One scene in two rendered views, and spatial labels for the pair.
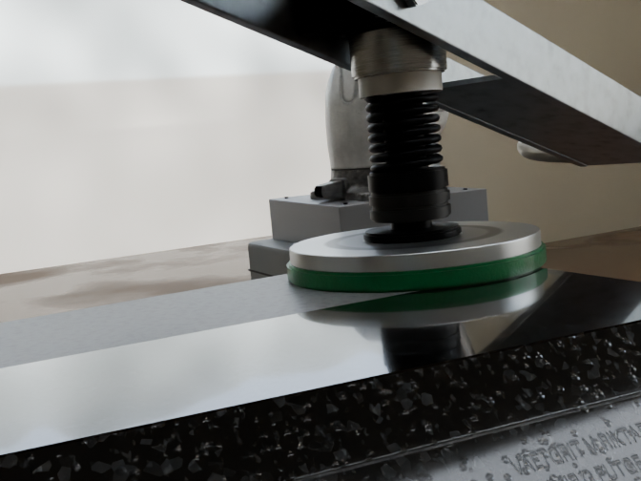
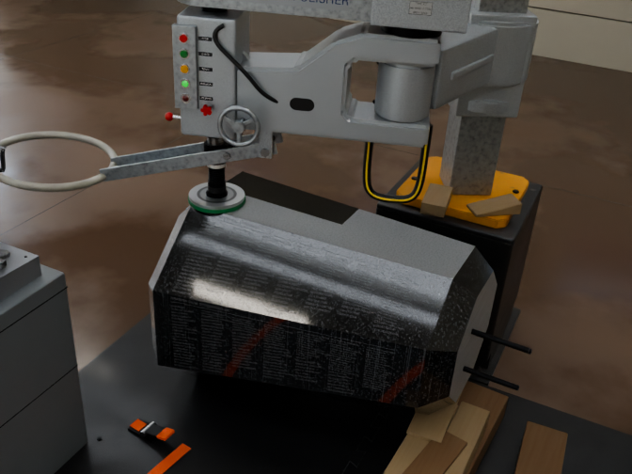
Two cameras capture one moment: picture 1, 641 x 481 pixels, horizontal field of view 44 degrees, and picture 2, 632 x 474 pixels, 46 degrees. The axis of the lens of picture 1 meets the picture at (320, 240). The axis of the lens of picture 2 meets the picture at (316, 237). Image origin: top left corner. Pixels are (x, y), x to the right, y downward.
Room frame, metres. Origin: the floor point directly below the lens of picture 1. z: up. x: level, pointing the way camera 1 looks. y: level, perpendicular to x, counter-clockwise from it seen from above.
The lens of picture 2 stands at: (1.98, 2.09, 2.19)
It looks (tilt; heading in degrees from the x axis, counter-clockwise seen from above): 30 degrees down; 230
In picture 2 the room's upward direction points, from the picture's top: 4 degrees clockwise
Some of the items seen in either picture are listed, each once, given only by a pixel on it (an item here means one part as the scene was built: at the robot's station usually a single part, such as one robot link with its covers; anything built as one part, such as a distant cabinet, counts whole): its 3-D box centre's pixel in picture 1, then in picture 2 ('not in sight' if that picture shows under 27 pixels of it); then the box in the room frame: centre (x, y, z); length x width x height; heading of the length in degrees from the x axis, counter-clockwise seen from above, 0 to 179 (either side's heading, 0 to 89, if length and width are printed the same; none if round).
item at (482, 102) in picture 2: not in sight; (486, 57); (-0.41, 0.23, 1.36); 0.35 x 0.35 x 0.41
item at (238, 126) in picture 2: not in sight; (241, 122); (0.68, 0.09, 1.25); 0.15 x 0.10 x 0.15; 134
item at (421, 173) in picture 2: not in sight; (395, 164); (0.22, 0.40, 1.10); 0.23 x 0.03 x 0.32; 134
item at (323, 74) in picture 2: not in sight; (324, 90); (0.41, 0.21, 1.35); 0.74 x 0.23 x 0.49; 134
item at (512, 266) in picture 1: (413, 247); (216, 196); (0.68, -0.08, 0.89); 0.22 x 0.22 x 0.04
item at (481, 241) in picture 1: (412, 243); (216, 195); (0.68, -0.08, 0.89); 0.21 x 0.21 x 0.01
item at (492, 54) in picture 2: not in sight; (466, 54); (-0.22, 0.28, 1.41); 0.74 x 0.34 x 0.25; 15
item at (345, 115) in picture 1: (367, 110); not in sight; (1.58, -0.12, 1.05); 0.18 x 0.16 x 0.22; 151
